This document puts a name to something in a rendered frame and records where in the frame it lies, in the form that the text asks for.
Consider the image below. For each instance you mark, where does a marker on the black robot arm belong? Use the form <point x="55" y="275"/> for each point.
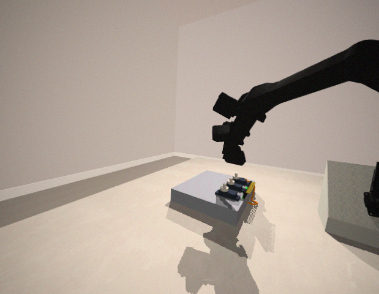
<point x="359" y="64"/>

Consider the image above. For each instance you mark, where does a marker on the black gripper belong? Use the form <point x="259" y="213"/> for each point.
<point x="232" y="151"/>

